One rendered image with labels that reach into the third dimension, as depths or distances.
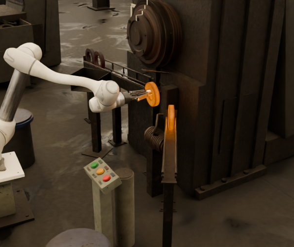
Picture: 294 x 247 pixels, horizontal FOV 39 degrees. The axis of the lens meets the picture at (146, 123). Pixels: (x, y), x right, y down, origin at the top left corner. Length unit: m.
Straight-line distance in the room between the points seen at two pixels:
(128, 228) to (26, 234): 0.69
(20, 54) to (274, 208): 1.98
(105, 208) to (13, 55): 1.03
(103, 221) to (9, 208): 0.83
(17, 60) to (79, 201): 1.13
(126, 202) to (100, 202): 0.20
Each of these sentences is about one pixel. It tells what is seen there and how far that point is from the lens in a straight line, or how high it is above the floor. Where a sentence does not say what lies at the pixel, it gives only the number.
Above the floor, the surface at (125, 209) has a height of 0.30.
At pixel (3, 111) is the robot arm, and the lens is 2.87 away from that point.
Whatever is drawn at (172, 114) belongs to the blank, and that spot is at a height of 0.75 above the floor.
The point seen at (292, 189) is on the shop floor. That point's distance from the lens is 3.34.
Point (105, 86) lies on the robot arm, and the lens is 2.30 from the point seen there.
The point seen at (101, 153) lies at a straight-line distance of 3.61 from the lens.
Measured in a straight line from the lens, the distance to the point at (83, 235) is 2.12.
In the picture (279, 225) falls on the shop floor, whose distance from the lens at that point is 2.96.
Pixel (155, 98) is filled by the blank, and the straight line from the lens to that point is 2.56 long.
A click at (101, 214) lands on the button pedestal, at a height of 0.36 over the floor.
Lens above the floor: 1.82
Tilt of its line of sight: 26 degrees down
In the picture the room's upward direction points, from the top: straight up
